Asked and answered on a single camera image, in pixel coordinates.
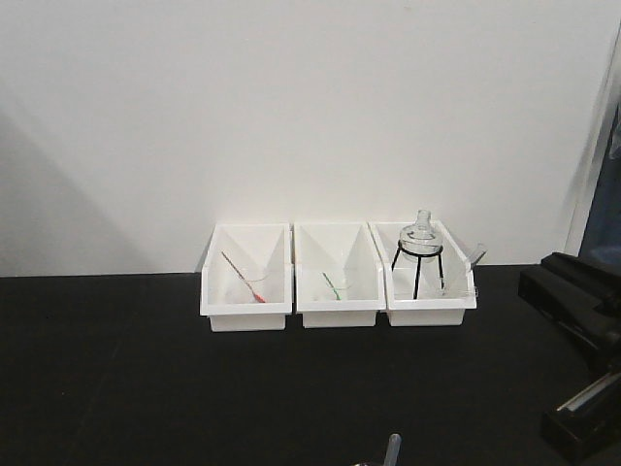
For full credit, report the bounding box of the white plastic bin left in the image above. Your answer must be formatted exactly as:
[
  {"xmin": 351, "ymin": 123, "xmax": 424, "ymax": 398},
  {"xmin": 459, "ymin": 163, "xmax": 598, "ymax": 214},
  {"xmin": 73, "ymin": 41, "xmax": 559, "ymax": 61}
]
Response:
[{"xmin": 200, "ymin": 223, "xmax": 293, "ymax": 332}]

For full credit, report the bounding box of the white plastic bin right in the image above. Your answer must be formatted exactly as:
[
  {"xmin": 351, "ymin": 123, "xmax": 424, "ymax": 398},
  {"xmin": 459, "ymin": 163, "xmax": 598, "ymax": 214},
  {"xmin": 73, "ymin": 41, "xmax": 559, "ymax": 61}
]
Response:
[{"xmin": 368, "ymin": 220, "xmax": 476, "ymax": 326}]

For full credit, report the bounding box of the white plastic bin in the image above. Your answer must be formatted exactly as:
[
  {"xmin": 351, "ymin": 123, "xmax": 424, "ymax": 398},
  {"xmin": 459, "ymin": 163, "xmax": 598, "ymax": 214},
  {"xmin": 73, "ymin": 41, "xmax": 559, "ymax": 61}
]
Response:
[
  {"xmin": 200, "ymin": 223, "xmax": 293, "ymax": 332},
  {"xmin": 293, "ymin": 222, "xmax": 386, "ymax": 328},
  {"xmin": 368, "ymin": 220, "xmax": 476, "ymax": 326}
]

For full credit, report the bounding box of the glass flask on stand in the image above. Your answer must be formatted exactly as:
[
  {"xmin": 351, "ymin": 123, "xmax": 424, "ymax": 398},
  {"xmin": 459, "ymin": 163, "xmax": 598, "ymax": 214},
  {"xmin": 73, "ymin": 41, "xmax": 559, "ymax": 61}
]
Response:
[{"xmin": 399, "ymin": 210, "xmax": 442, "ymax": 262}]

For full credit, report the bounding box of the clear plastic pipette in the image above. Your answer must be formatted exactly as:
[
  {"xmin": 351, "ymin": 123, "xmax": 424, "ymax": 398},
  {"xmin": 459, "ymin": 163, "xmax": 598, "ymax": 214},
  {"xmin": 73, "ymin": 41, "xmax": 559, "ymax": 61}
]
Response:
[{"xmin": 381, "ymin": 433, "xmax": 402, "ymax": 466}]

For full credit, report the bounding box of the green tipped glass pipette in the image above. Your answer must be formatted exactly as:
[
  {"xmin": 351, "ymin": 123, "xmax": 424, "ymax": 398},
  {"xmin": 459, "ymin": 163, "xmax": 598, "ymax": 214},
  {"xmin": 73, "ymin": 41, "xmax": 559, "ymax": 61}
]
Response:
[{"xmin": 321, "ymin": 272, "xmax": 342, "ymax": 301}]

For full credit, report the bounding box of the red tipped glass pipette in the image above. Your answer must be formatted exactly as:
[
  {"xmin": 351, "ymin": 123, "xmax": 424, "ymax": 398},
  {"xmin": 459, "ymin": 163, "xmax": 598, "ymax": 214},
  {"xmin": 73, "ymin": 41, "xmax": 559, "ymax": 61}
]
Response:
[{"xmin": 221, "ymin": 251, "xmax": 266, "ymax": 304}]

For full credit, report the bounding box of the black wire tripod stand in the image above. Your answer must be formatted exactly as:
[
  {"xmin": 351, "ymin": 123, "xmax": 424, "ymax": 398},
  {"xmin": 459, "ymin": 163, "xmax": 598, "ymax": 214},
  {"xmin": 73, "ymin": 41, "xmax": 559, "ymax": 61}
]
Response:
[{"xmin": 391, "ymin": 240, "xmax": 445, "ymax": 300}]

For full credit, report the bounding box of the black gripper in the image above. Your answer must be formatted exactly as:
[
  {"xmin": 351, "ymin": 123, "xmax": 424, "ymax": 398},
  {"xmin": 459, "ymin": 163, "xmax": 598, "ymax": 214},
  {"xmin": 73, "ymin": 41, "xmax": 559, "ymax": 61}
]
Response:
[{"xmin": 518, "ymin": 252, "xmax": 620, "ymax": 458}]

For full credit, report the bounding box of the white plastic bin middle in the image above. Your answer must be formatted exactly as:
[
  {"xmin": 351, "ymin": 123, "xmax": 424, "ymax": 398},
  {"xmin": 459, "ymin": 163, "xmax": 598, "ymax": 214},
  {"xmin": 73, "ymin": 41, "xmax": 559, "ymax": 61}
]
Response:
[{"xmin": 293, "ymin": 222, "xmax": 386, "ymax": 328}]

